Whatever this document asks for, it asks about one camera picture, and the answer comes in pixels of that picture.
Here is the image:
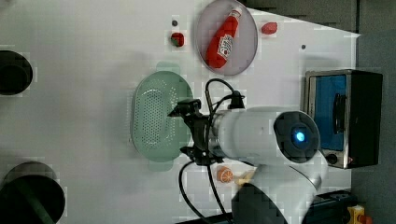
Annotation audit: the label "red ketchup bottle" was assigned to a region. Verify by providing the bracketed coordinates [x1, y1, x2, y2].
[205, 7, 242, 69]

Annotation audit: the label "yellow and red device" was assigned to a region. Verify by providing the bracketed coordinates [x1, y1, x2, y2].
[347, 205, 373, 224]

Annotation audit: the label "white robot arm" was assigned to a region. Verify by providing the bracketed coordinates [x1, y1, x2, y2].
[169, 99, 328, 224]

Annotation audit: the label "toy orange slice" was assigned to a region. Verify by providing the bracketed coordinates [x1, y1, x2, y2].
[217, 166, 233, 183]

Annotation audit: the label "toy strawberry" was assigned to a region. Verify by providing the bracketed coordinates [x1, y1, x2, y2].
[171, 33, 185, 48]

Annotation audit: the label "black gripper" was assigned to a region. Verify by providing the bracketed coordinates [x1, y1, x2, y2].
[168, 99, 223, 166]

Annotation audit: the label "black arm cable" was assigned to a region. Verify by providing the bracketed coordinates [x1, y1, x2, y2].
[177, 77, 247, 224]

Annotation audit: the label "green plastic strainer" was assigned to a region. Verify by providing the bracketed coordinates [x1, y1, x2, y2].
[131, 62, 192, 172]

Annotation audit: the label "black round object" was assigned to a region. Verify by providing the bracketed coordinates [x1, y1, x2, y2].
[0, 50, 34, 95]

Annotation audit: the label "black cylinder object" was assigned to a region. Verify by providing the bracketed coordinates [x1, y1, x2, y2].
[1, 161, 66, 224]

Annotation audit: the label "black toaster oven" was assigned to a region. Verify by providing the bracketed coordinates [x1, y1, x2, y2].
[304, 69, 383, 169]

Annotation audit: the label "grey round plate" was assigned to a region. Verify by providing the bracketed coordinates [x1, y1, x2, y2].
[194, 0, 258, 76]

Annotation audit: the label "red toy food piece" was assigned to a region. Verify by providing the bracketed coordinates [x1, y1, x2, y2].
[261, 22, 278, 35]

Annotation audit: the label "toy french fries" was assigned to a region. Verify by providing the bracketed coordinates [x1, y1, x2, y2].
[234, 170, 255, 187]

